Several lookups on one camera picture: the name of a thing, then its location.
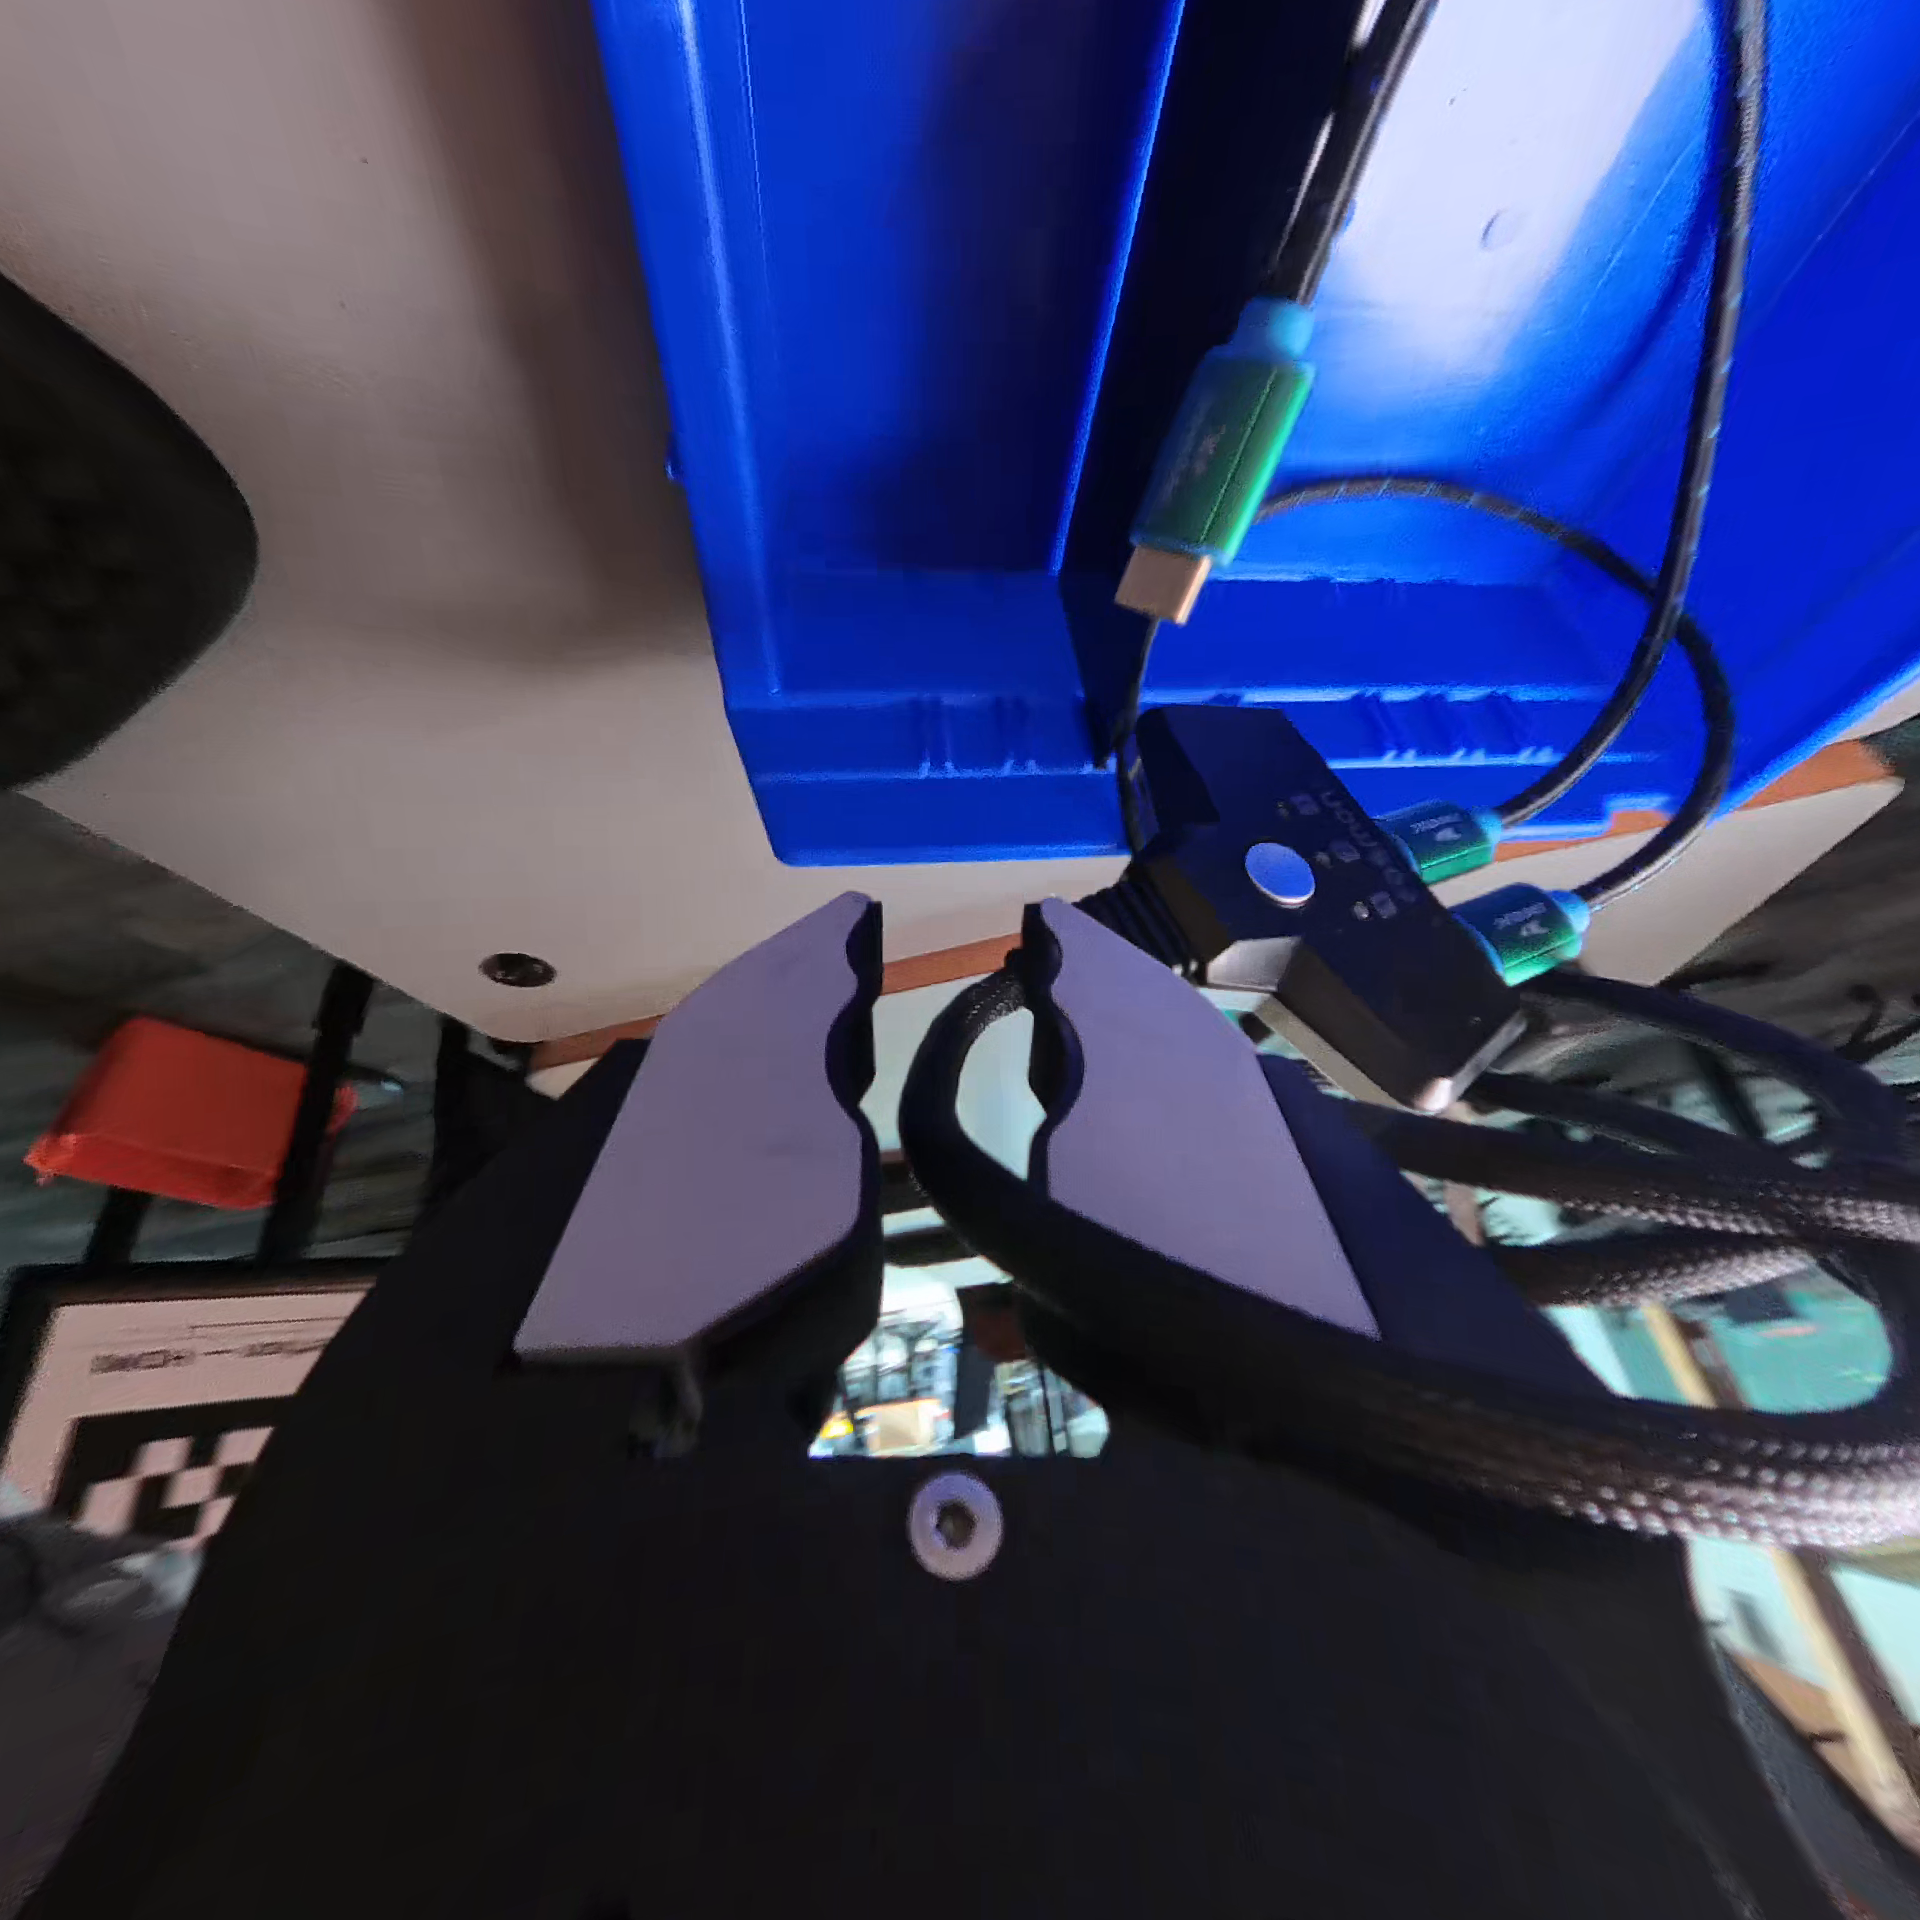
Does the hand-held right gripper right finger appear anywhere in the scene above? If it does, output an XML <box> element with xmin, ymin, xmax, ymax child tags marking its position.
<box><xmin>1019</xmin><ymin>897</ymin><xmax>1386</xmax><ymax>1344</ymax></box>

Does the framed black white marker sign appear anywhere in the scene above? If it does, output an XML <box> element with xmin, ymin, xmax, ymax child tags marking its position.
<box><xmin>0</xmin><ymin>1272</ymin><xmax>379</xmax><ymax>1548</ymax></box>

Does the braided hdmi cable green plug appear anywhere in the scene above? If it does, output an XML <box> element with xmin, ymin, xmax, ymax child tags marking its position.
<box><xmin>1114</xmin><ymin>0</ymin><xmax>1772</xmax><ymax>989</ymax></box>
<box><xmin>1101</xmin><ymin>481</ymin><xmax>1740</xmax><ymax>890</ymax></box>

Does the blue plastic bin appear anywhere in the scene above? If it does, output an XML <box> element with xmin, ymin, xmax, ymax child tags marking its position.
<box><xmin>589</xmin><ymin>0</ymin><xmax>1920</xmax><ymax>868</ymax></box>

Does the black chair armrest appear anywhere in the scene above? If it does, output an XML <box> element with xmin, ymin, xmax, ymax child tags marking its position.
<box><xmin>0</xmin><ymin>270</ymin><xmax>261</xmax><ymax>788</ymax></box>

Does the black bin divider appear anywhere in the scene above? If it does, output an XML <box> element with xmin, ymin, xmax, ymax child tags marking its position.
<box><xmin>1056</xmin><ymin>0</ymin><xmax>1397</xmax><ymax>752</ymax></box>

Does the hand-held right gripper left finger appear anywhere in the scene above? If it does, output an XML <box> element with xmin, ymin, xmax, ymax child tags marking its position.
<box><xmin>512</xmin><ymin>892</ymin><xmax>886</xmax><ymax>1450</ymax></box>

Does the thick black braided cable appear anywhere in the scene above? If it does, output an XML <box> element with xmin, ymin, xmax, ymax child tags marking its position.
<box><xmin>897</xmin><ymin>960</ymin><xmax>1920</xmax><ymax>1548</ymax></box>

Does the silver hub adapter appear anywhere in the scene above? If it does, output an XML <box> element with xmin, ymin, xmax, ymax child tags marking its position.
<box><xmin>1122</xmin><ymin>709</ymin><xmax>1530</xmax><ymax>1114</ymax></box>

